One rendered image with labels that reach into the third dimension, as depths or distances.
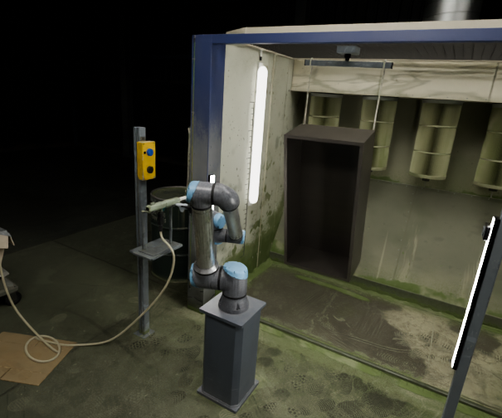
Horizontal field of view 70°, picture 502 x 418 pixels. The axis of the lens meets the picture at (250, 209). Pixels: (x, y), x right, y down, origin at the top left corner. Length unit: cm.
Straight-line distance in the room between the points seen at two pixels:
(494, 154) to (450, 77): 77
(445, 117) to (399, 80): 53
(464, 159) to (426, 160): 51
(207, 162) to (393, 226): 217
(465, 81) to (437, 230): 142
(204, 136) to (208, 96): 29
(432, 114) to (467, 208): 104
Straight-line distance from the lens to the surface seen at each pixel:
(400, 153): 418
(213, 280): 217
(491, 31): 228
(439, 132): 376
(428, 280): 396
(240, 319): 219
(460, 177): 418
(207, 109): 280
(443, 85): 370
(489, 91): 370
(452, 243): 405
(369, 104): 384
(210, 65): 280
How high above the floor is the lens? 189
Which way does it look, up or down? 17 degrees down
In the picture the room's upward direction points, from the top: 4 degrees clockwise
